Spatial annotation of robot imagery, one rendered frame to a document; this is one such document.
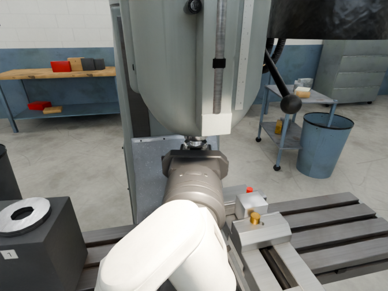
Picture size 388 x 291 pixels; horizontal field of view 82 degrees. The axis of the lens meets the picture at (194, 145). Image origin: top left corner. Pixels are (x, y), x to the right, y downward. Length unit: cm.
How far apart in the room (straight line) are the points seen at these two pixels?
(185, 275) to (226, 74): 22
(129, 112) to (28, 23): 422
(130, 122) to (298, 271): 64
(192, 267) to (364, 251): 59
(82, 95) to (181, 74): 459
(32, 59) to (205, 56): 477
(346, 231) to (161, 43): 70
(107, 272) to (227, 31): 26
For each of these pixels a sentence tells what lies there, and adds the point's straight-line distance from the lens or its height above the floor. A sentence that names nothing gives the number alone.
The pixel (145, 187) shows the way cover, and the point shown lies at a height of 96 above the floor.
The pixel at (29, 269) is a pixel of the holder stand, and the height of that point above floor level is 108.
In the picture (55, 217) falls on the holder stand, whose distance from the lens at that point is 52.
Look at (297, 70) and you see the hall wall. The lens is 568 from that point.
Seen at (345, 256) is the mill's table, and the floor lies 96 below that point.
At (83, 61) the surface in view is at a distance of 420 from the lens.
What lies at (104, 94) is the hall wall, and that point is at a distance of 478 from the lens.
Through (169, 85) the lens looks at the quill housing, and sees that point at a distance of 30.
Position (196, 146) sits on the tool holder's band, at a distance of 42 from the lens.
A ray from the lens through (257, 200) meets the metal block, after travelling 58.
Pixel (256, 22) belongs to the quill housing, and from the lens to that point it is 33.
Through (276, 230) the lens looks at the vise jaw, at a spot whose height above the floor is 106.
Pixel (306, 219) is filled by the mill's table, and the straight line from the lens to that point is 78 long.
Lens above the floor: 146
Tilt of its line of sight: 27 degrees down
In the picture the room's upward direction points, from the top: straight up
